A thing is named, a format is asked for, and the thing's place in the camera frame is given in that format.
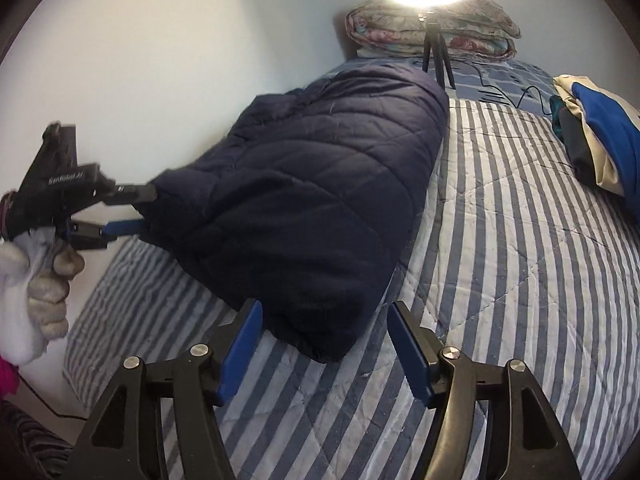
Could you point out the blue garment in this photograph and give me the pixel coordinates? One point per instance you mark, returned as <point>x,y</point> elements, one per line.
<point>610,130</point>

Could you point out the person's left hand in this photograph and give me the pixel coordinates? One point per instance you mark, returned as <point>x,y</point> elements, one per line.
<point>40,280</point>

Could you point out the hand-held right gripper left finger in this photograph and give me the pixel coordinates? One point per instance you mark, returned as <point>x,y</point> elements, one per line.
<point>240,355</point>

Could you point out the folded floral quilt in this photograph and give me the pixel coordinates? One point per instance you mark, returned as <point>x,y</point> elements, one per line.
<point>475,25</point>

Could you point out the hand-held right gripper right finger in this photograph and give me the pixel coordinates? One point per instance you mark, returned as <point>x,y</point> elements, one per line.
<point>410,355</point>

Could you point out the dark grey garment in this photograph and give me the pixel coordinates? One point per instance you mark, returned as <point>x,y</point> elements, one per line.
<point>575,145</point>

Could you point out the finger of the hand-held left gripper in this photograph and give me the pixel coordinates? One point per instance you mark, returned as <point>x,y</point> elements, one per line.
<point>122,227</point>
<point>132,193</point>

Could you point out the blue and cream clothing pile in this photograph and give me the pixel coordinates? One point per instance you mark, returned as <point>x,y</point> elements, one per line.
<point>567,85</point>

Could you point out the navy puffer jacket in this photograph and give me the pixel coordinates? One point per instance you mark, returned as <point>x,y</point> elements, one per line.
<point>310,185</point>

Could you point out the blue checked bedsheet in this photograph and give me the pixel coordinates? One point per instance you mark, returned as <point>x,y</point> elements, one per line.
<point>500,77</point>

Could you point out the blue striped bedsheet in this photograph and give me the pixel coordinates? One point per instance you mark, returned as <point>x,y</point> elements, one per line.
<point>525,260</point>

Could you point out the dark striped cloth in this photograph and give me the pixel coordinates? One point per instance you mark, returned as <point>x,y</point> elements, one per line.
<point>30,445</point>

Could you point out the black tripod stand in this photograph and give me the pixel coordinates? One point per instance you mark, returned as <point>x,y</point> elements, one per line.
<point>429,42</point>

